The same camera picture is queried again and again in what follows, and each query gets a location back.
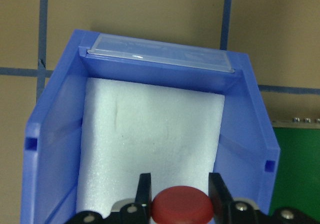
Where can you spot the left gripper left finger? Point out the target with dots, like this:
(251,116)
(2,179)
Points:
(143,195)

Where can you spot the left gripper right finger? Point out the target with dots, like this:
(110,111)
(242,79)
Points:
(220,197)

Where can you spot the white foam pad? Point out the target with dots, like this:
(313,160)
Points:
(131,128)

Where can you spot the red emergency stop button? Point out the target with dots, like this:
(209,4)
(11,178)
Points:
(182,204)

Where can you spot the blue source bin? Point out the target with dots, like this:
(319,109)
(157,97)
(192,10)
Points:
(248,151)

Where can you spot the green conveyor belt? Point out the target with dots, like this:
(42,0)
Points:
(297,182)

